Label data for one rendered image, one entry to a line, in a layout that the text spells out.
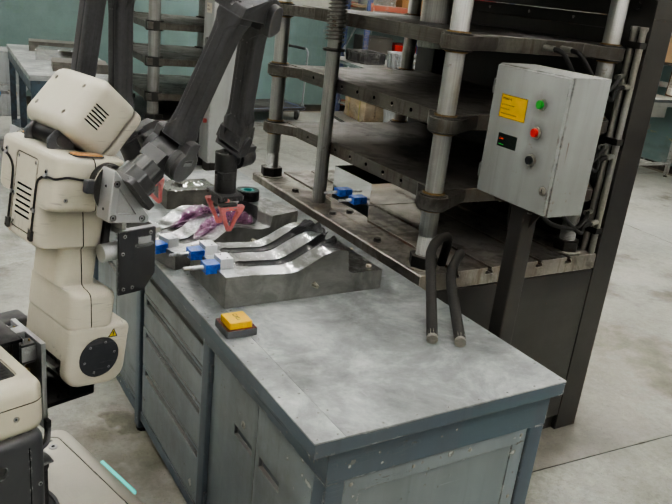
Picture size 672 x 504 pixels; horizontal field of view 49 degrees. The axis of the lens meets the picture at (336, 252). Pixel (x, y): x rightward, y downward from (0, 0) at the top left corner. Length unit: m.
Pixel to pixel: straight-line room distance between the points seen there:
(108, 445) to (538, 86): 1.90
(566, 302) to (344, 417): 1.56
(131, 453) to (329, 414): 1.36
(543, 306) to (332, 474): 1.49
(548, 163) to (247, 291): 0.92
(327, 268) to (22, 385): 0.88
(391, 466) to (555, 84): 1.14
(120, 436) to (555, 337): 1.68
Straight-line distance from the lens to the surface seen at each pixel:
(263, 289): 2.02
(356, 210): 2.85
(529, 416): 1.90
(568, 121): 2.17
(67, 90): 1.78
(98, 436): 2.92
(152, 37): 6.50
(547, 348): 3.00
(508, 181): 2.30
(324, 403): 1.61
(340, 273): 2.12
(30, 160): 1.77
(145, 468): 2.75
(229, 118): 1.85
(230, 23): 1.60
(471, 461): 1.85
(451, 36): 2.29
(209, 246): 2.09
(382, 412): 1.60
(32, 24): 9.04
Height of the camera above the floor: 1.64
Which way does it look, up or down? 20 degrees down
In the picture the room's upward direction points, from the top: 6 degrees clockwise
